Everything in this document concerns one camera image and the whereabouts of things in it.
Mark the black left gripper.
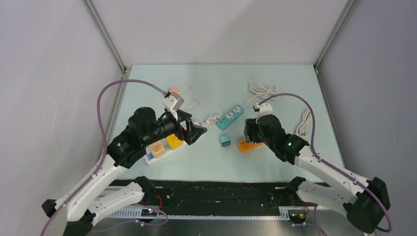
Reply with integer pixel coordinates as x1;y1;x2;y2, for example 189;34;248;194
142;108;207;147

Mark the yellow cube socket adapter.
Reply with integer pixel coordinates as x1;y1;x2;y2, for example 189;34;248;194
166;134;184;150

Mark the orange power strip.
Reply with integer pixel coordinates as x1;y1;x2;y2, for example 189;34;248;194
237;139;264;153

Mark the beige cube socket adapter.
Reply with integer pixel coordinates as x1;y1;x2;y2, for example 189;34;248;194
149;141;167;159

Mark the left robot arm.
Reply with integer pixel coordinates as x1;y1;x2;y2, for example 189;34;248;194
41;107;207;236

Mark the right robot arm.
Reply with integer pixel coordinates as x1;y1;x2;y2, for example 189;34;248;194
244;115;390;234

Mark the teal USB charger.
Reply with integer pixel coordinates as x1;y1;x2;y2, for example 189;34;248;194
219;135;231;147

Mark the teal power strip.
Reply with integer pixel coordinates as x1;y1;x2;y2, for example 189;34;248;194
216;105;244;131

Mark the pink USB charger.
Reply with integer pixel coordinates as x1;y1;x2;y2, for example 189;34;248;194
170;86;181;94

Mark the white power strip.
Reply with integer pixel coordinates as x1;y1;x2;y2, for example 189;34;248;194
143;138;187;165

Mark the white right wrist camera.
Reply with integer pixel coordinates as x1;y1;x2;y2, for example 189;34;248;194
253;102;273;122

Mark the white power strip cord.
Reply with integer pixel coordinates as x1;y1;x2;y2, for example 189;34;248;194
199;114;221;129

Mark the white bundled cable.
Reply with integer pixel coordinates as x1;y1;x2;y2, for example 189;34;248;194
295;109;313;138

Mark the white teal strip cord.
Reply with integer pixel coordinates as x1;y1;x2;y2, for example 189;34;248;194
242;81;282;107

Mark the pink USB cable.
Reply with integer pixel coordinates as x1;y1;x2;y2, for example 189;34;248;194
173;82;200;111

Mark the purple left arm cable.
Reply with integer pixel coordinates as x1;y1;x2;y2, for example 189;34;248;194
39;79;168;236

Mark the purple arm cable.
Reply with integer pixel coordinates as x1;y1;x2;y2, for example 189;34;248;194
257;93;393;233
39;79;168;236

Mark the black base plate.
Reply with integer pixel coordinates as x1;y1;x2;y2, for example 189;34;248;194
111;176;307;217

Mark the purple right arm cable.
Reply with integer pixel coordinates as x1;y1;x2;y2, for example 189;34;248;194
257;93;393;233

